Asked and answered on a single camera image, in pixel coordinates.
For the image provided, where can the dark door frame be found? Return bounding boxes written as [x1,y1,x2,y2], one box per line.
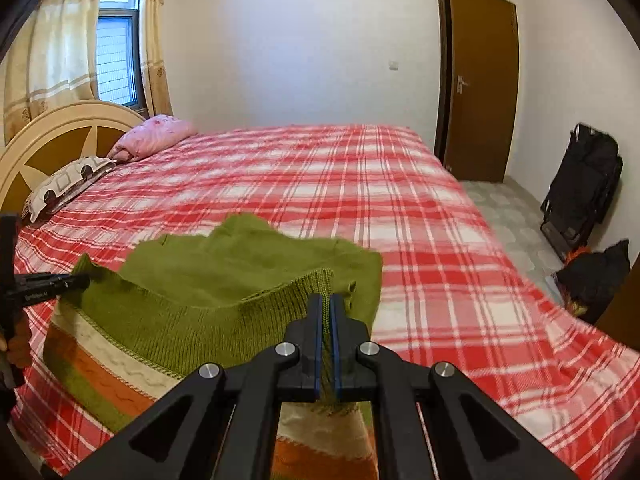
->
[435,0,453,166]

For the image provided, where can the cream wooden headboard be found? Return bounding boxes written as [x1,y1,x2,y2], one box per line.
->
[0,101,147,216]

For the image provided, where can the red plaid bedsheet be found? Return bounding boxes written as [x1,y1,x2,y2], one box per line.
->
[10,122,640,480]

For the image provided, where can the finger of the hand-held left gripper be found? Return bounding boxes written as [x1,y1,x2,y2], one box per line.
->
[14,272,92,303]

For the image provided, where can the person's left hand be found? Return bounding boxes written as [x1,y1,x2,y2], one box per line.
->
[0,310,32,370]

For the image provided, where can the brown white patterned pillow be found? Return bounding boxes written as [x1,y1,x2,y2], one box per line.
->
[22,156,118,223]

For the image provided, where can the window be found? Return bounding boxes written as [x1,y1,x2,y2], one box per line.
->
[95,0,148,111]

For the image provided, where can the black folding chair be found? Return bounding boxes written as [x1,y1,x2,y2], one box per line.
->
[540,122,624,263]

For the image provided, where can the brown wooden door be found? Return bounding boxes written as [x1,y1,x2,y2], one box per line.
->
[446,0,521,184]

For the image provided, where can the brown wooden desk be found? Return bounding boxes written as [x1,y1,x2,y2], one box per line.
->
[595,255,640,351]

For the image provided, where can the black bag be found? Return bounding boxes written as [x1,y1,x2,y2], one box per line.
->
[556,239,631,318]

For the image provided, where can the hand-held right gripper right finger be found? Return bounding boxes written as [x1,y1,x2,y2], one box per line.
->
[329,294,581,480]

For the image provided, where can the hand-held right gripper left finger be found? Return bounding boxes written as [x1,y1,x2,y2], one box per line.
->
[65,294,323,480]

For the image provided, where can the pink pillow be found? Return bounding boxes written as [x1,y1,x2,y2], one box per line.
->
[107,114,198,163]

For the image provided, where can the green striped knit sweater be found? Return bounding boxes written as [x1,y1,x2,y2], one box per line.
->
[42,213,385,480]

